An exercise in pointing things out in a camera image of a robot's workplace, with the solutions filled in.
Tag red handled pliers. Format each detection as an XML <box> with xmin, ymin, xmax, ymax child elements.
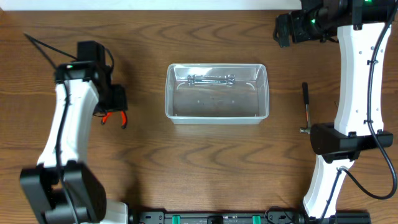
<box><xmin>100</xmin><ymin>110</ymin><xmax>129</xmax><ymax>129</ymax></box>

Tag clear plastic container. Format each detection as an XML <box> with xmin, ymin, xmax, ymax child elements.
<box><xmin>165</xmin><ymin>63</ymin><xmax>270</xmax><ymax>124</ymax></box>

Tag silver wrench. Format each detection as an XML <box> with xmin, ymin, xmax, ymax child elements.
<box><xmin>187</xmin><ymin>74</ymin><xmax>236</xmax><ymax>86</ymax></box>

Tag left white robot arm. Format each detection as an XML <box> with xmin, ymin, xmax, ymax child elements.
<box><xmin>19</xmin><ymin>60</ymin><xmax>129</xmax><ymax>223</ymax></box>

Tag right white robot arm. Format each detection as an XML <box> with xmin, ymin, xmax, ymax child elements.
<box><xmin>273</xmin><ymin>0</ymin><xmax>397</xmax><ymax>223</ymax></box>

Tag small claw hammer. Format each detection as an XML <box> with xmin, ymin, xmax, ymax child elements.
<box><xmin>300</xmin><ymin>82</ymin><xmax>312</xmax><ymax>134</ymax></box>

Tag black mounting rail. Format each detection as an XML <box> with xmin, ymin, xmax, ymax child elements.
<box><xmin>127</xmin><ymin>208</ymin><xmax>372</xmax><ymax>224</ymax></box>

